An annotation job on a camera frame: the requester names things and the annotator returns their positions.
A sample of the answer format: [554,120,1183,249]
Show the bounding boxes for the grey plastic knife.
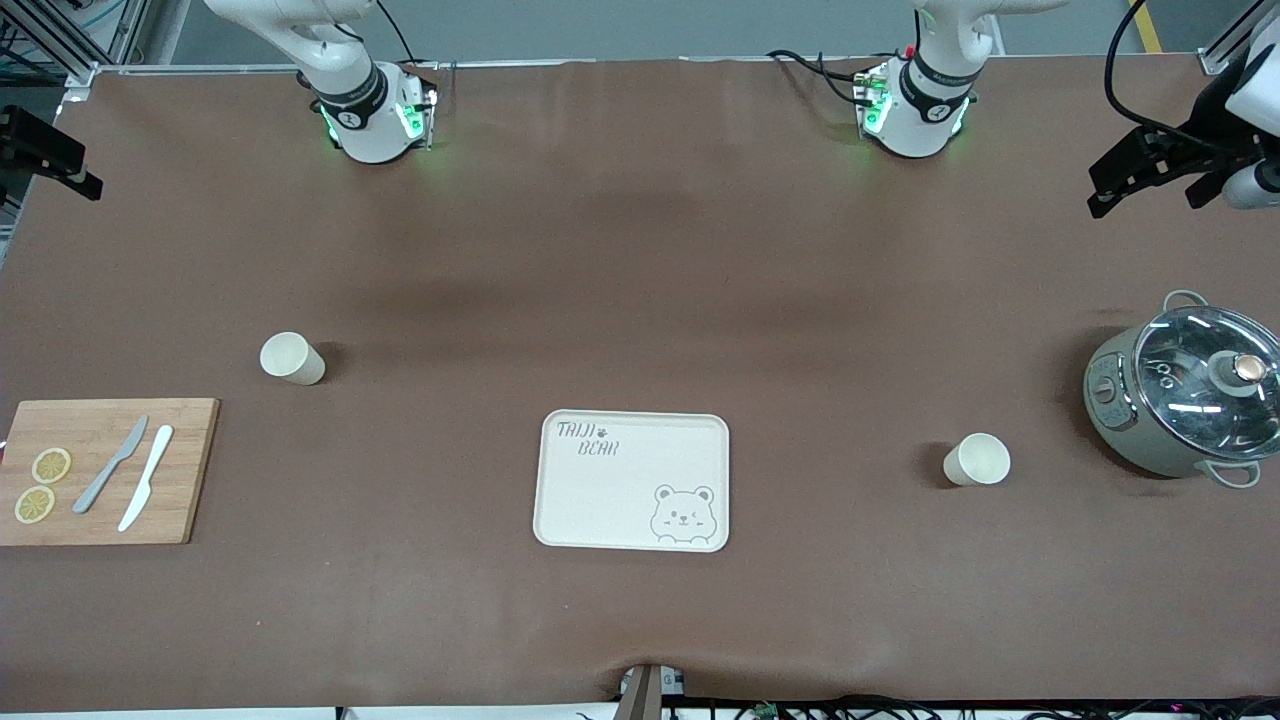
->
[72,415,150,515]

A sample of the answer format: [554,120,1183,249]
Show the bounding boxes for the brown table mat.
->
[0,55,1280,713]

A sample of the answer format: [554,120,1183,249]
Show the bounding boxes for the cream paper cup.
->
[259,331,327,387]
[942,432,1012,488]

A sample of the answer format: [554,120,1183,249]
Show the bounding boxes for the cream tray with bear print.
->
[532,410,731,553]

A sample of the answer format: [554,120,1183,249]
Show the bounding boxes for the metal table edge bracket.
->
[615,663,691,720]

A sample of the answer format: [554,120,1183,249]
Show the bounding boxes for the aluminium frame post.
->
[1197,0,1280,76]
[0,0,301,106]

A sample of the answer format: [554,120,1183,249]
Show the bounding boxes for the wooden cutting board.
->
[0,398,221,547]

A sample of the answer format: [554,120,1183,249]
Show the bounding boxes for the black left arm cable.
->
[1105,0,1263,151]

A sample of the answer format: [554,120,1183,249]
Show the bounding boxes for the grey-green electric cooking pot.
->
[1083,290,1280,489]

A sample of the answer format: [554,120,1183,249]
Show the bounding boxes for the black base cables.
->
[767,48,873,107]

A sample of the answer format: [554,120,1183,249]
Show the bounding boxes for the white plastic knife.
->
[117,425,175,533]

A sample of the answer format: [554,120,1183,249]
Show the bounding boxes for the glass pot lid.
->
[1133,305,1280,463]

